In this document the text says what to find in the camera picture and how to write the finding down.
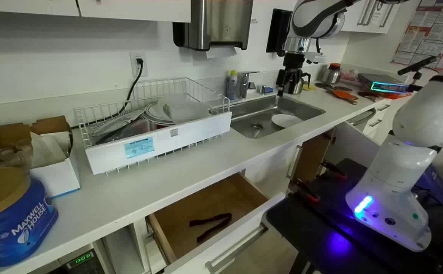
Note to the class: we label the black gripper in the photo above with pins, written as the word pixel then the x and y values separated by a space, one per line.
pixel 289 73

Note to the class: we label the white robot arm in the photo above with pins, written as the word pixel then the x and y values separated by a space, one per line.
pixel 382 200

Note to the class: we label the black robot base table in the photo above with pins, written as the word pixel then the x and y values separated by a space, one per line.
pixel 317 221

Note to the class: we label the open cupboard door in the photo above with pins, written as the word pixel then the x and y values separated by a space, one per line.
pixel 307 163

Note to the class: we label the steel coffee carafe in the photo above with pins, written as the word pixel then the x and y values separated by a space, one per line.
pixel 301 81

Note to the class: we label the black soap dispenser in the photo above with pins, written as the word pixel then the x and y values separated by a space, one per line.
pixel 279 29

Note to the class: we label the steel kettle red lid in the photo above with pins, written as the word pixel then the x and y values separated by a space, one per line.
pixel 332 73

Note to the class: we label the chrome faucet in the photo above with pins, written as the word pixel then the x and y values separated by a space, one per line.
pixel 242 82

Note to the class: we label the white plate in sink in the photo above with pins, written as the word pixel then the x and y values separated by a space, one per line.
pixel 285 120

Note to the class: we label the dish soap bottle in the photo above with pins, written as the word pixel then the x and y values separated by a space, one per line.
pixel 231 84

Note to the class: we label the orange tool on counter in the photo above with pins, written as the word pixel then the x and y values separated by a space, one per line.
pixel 342 96

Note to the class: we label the stainless steel sink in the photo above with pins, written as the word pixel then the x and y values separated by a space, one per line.
pixel 263 116

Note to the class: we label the steel paper towel dispenser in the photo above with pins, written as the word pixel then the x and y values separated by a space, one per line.
pixel 215 23

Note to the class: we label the white upper cabinet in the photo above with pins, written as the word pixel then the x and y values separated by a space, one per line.
pixel 370 17

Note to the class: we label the open wooden drawer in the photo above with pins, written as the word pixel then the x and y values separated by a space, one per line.
pixel 204 232

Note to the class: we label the open cardboard box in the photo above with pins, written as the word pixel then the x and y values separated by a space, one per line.
pixel 44 149

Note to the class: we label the microwave display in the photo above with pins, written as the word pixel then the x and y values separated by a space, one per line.
pixel 85 262

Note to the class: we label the blue coffee can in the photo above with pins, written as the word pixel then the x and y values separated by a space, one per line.
pixel 26 215

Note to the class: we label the wall posters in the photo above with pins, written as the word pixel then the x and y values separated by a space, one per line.
pixel 423 37

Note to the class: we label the white wire dish rack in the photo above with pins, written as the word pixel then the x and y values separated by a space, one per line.
pixel 160 117

